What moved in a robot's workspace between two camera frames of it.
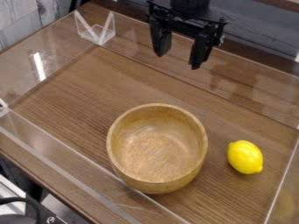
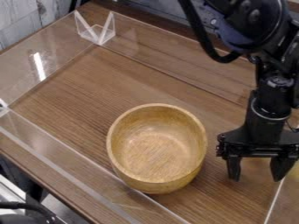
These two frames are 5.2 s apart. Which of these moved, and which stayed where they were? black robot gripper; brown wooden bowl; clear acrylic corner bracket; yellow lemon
Moved: black robot gripper; yellow lemon
Stayed: clear acrylic corner bracket; brown wooden bowl
